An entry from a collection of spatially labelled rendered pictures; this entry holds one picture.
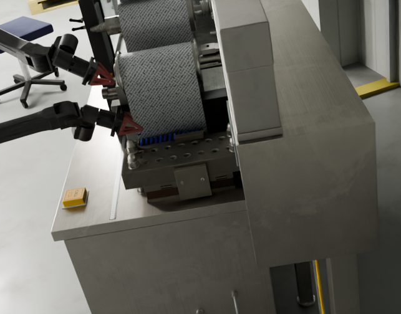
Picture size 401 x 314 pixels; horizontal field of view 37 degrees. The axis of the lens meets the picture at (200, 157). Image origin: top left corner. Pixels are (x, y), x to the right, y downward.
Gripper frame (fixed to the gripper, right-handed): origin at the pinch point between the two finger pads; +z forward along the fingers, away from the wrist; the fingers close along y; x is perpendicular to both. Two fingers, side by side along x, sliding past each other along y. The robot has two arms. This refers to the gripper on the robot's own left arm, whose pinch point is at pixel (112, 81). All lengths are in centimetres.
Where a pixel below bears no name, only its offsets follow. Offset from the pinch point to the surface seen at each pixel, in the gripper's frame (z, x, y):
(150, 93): 11.6, 4.7, 7.9
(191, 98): 24.2, 9.2, 8.6
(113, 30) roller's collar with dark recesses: -4.5, 8.9, -21.0
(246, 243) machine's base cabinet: 56, -19, 35
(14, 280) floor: 9, -150, -58
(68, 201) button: 1.6, -37.4, 19.7
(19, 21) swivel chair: -46, -123, -328
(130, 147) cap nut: 12.5, -12.3, 15.5
